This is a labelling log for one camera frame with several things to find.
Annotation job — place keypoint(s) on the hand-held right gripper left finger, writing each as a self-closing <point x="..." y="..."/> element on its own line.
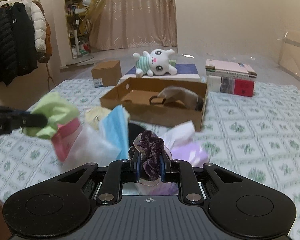
<point x="137" y="166"/>

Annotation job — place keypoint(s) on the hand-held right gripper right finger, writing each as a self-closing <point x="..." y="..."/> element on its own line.
<point x="161" y="166"/>

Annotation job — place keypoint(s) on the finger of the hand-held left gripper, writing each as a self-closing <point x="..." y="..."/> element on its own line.
<point x="32" y="121"/>

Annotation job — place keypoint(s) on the purple velvet scrunchie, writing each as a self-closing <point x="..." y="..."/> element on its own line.
<point x="150" y="146"/>

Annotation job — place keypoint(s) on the green paper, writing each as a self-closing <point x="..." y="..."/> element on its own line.
<point x="55" y="110"/>

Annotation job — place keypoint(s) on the purple tissue pack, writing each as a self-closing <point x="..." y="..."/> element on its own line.
<point x="190" y="153"/>

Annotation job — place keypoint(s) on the pink white packet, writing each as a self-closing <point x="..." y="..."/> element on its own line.
<point x="66" y="137"/>

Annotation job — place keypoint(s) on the white cloth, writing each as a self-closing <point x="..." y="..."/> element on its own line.
<point x="181" y="132"/>

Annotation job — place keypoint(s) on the blue face mask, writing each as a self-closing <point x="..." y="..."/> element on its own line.
<point x="115" y="127"/>

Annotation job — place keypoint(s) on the clear plastic bag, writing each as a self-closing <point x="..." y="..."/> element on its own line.
<point x="95" y="147"/>

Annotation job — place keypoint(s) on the cardboard tray box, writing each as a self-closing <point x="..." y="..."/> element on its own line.
<point x="145" y="115"/>

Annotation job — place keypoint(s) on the pale yellow towel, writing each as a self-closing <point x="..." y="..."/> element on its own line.
<point x="93" y="116"/>

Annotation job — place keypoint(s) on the black oval pad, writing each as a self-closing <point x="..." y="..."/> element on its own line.
<point x="136" y="132"/>

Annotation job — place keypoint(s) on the metal clothes rack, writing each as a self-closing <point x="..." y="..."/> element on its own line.
<point x="49" y="75"/>

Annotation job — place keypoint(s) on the brown hair band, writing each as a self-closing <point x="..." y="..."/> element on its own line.
<point x="155" y="103"/>

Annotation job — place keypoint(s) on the grey brown sock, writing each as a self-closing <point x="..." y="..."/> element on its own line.
<point x="182" y="96"/>

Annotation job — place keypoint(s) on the black puffer jacket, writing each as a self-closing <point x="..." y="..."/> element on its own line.
<point x="0" y="47"/>

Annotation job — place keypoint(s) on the brown jacket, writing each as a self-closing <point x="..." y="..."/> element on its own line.
<point x="48" y="45"/>

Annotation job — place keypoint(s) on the black jacket white logo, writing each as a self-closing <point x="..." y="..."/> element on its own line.
<point x="23" y="42"/>

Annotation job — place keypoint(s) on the small closed cardboard box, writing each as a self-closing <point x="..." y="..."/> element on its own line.
<point x="107" y="73"/>

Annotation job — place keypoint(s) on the white puffer jacket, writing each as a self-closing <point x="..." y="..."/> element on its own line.
<point x="38" y="25"/>

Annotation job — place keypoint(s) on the green floral bed sheet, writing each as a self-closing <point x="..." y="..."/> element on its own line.
<point x="252" y="130"/>

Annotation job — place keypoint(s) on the blue white flat box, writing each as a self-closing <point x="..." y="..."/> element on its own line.
<point x="187" y="71"/>

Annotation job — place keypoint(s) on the white plush rabbit toy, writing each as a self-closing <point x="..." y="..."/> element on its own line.
<point x="157" y="63"/>

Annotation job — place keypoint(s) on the small green box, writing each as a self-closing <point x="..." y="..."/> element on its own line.
<point x="172" y="63"/>

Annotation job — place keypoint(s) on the white spine book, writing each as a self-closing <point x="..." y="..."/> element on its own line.
<point x="230" y="75"/>

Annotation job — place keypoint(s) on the pink cover book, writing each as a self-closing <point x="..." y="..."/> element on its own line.
<point x="227" y="67"/>

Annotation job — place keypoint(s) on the wooden bookshelf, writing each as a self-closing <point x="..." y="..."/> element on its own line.
<point x="73" y="7"/>

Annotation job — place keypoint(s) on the yellow standing fan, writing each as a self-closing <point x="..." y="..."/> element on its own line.
<point x="97" y="7"/>

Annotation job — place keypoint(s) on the beige patterned curtain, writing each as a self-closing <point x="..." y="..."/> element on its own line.
<point x="140" y="15"/>

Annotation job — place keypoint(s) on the plastic wrapped wooden headboard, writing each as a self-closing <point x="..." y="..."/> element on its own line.
<point x="297" y="55"/>

